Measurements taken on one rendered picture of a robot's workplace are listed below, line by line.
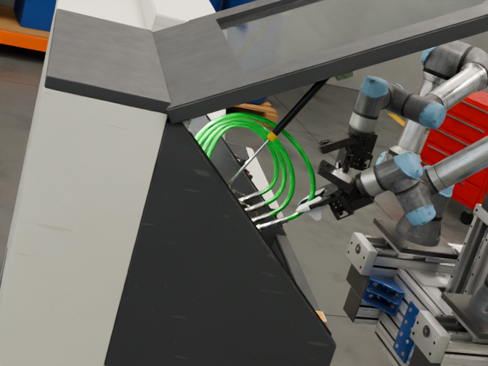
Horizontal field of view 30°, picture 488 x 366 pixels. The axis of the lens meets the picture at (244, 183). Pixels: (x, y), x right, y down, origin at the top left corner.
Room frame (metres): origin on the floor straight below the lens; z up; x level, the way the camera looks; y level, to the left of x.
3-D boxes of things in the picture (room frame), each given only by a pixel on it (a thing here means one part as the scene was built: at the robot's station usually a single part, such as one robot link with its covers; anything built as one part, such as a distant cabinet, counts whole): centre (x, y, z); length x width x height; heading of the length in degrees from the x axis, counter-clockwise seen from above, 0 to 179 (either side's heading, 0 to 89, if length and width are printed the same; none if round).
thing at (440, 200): (2.87, -0.60, 1.20); 0.13 x 0.12 x 0.14; 59
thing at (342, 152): (2.59, -0.29, 1.35); 0.09 x 0.08 x 0.12; 105
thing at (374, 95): (2.59, -0.28, 1.51); 0.09 x 0.08 x 0.11; 149
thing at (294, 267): (2.45, -0.24, 0.87); 0.62 x 0.04 x 0.16; 15
